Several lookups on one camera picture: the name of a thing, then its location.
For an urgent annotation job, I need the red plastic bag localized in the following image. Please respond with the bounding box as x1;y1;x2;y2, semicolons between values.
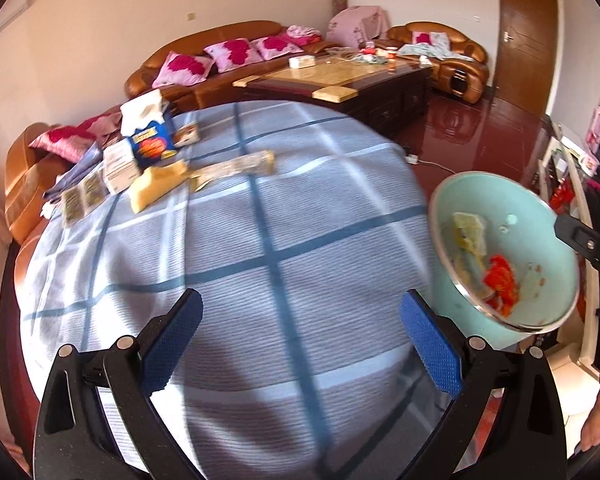
482;255;520;318

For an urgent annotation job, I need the yellow white plastic bag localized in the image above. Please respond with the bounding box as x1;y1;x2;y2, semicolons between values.
452;211;494;300

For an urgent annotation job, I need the light green trash basin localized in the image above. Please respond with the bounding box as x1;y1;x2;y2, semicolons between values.
426;171;580;349

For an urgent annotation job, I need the white tv stand shelf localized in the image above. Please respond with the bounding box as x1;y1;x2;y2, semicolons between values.
532;124;600;379

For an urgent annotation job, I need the blue plaid tablecloth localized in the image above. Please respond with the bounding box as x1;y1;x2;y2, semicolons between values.
18;102;448;479

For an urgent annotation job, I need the yellow sponge block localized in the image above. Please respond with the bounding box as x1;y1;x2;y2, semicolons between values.
129;160;189;214

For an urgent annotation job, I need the dark gold sachet pack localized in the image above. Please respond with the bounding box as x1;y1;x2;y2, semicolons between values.
60;168;109;228

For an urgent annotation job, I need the white rectangular box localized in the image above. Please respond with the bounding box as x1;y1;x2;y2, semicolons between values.
102;138;140;194

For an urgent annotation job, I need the folded blue plaid cloth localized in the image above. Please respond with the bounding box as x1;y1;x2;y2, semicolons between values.
42;143;104;203

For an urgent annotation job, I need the clear gold long wrapper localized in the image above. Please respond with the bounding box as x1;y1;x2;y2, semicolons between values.
190;151;275;192

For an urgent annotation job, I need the blue white LOOK carton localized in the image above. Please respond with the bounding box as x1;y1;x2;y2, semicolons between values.
120;89;178;169

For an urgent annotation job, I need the small brown white snack packet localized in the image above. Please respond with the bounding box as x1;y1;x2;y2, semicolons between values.
172;122;199;148

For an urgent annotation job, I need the brown leather armchair far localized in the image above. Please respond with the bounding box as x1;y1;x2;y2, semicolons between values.
375;22;490;104

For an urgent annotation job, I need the brown leather armchair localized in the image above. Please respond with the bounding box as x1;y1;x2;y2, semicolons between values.
4;122;72;285
375;22;490;104

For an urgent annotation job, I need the brown leather armchair near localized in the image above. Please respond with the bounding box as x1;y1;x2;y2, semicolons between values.
4;122;72;285

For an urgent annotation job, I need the pink cushion on near armchair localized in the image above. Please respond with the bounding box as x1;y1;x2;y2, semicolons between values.
29;110;122;164

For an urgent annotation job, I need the brown wooden door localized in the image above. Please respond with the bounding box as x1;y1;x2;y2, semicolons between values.
494;0;558;117

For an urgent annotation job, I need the long brown leather sofa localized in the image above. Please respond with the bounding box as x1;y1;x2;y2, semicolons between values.
125;21;334;113

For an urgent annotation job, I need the dark wood coffee table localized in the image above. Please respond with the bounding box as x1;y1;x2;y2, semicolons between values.
233;56;432;138

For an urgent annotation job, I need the light blanket on far armchair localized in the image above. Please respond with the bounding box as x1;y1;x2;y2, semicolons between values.
398;32;472;61

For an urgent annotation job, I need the pink cushion on sofa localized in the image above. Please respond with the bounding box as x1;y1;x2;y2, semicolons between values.
251;36;303;61
204;38;263;74
151;51;214;89

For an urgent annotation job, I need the orange white can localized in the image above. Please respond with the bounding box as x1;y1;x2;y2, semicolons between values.
386;47;398;73

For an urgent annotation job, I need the white tissue box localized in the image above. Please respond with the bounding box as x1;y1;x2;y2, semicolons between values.
288;54;315;70

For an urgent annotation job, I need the pink cloth covered object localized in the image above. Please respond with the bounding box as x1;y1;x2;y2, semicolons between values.
326;6;389;49

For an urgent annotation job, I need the folded pink blanket on sofa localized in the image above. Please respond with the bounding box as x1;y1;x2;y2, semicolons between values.
280;25;323;48

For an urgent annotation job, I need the white power cable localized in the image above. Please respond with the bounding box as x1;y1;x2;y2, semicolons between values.
418;158;458;176

